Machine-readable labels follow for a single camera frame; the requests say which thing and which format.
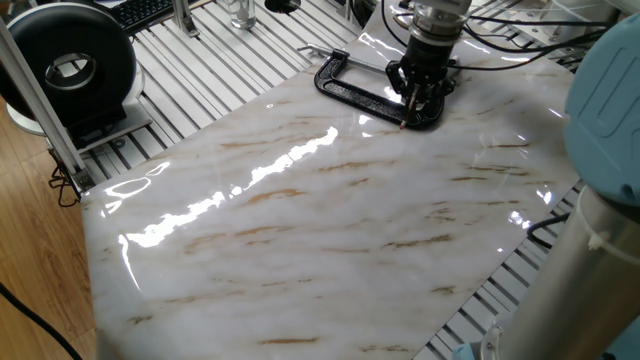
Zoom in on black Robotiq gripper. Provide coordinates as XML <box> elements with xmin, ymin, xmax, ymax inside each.
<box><xmin>385</xmin><ymin>35</ymin><xmax>456</xmax><ymax>114</ymax></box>

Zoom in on red pencil with eraser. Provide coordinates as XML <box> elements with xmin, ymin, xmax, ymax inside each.
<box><xmin>398</xmin><ymin>84</ymin><xmax>421</xmax><ymax>130</ymax></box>

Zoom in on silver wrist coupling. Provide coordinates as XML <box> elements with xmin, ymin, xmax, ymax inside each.
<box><xmin>408</xmin><ymin>0</ymin><xmax>474</xmax><ymax>47</ymax></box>

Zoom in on black round knob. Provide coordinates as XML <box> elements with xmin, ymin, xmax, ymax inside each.
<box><xmin>263</xmin><ymin>0</ymin><xmax>302</xmax><ymax>15</ymax></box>

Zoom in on clear drinking glass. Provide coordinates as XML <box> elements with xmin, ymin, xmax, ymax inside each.
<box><xmin>227</xmin><ymin>0</ymin><xmax>257</xmax><ymax>30</ymax></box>

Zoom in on white marble pattern sheet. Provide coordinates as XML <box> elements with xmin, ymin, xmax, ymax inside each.
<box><xmin>81</xmin><ymin>0</ymin><xmax>581</xmax><ymax>360</ymax></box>

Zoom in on black computer keyboard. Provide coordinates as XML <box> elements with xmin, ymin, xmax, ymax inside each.
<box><xmin>107</xmin><ymin>0</ymin><xmax>201</xmax><ymax>34</ymax></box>

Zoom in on aluminium profile beam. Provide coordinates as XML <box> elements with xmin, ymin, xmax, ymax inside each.
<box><xmin>0</xmin><ymin>17</ymin><xmax>97</xmax><ymax>195</ymax></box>

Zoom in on black gripper cable bundle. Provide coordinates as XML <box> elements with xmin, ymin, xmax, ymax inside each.
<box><xmin>379</xmin><ymin>0</ymin><xmax>609</xmax><ymax>72</ymax></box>

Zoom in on white perforated mount plate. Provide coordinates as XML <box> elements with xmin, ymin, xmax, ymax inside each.
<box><xmin>499</xmin><ymin>9</ymin><xmax>586</xmax><ymax>61</ymax></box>

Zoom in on grey round pedestal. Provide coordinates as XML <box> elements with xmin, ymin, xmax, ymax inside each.
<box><xmin>544</xmin><ymin>0</ymin><xmax>619</xmax><ymax>44</ymax></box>

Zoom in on black base cable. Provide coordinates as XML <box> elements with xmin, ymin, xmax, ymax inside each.
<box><xmin>526</xmin><ymin>212</ymin><xmax>572</xmax><ymax>251</ymax></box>

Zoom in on aluminium angle bracket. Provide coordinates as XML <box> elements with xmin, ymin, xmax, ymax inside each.
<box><xmin>171</xmin><ymin>0</ymin><xmax>201</xmax><ymax>39</ymax></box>

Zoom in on grey metal base plate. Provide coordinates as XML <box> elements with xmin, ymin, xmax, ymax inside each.
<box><xmin>74</xmin><ymin>102</ymin><xmax>154</xmax><ymax>154</ymax></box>

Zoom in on black round ring fan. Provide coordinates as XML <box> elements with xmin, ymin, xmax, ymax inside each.
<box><xmin>0</xmin><ymin>2</ymin><xmax>146</xmax><ymax>137</ymax></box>

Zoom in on black tangled thin cables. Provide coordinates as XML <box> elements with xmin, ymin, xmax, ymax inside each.
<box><xmin>48</xmin><ymin>162</ymin><xmax>81</xmax><ymax>209</ymax></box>

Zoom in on black floor cable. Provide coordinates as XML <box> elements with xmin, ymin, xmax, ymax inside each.
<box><xmin>0</xmin><ymin>282</ymin><xmax>84</xmax><ymax>360</ymax></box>

